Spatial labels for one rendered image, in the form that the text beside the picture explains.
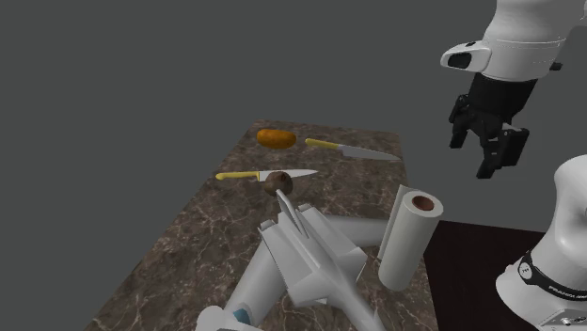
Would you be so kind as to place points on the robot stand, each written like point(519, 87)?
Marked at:
point(468, 284)

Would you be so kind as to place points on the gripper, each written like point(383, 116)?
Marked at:
point(501, 98)

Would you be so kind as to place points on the white toy aircraft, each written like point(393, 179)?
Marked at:
point(312, 261)

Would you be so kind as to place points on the brown round fruit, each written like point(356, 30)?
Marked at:
point(278, 184)

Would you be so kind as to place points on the orange oval potato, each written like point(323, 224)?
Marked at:
point(276, 139)

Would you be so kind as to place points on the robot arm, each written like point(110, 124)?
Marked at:
point(523, 41)

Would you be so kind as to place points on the white paper towel roll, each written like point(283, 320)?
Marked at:
point(406, 247)

